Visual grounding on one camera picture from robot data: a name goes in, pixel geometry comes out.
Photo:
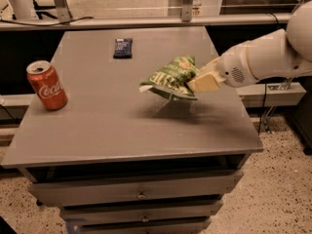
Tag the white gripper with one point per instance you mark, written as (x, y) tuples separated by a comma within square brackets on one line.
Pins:
[(232, 66)]

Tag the green jalapeno chip bag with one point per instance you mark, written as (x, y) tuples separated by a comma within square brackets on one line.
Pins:
[(169, 81)]

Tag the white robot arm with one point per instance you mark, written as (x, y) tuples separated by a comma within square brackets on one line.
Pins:
[(283, 53)]

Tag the blue rxbar blueberry bar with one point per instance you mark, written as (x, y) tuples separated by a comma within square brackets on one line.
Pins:
[(123, 48)]

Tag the grey drawer cabinet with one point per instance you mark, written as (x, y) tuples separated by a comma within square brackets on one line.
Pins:
[(118, 161)]

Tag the grey metal railing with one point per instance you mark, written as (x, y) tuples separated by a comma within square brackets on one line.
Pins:
[(67, 21)]

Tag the red Coca-Cola can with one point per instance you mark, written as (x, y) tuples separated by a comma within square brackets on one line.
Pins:
[(45, 81)]

